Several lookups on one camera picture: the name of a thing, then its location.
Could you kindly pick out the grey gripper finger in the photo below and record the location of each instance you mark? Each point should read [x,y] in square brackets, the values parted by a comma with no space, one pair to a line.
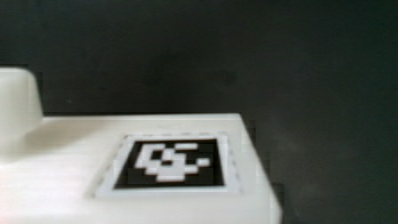
[20,109]

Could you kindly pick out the white drawer box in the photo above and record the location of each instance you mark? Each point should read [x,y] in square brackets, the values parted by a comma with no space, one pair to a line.
[133,170]

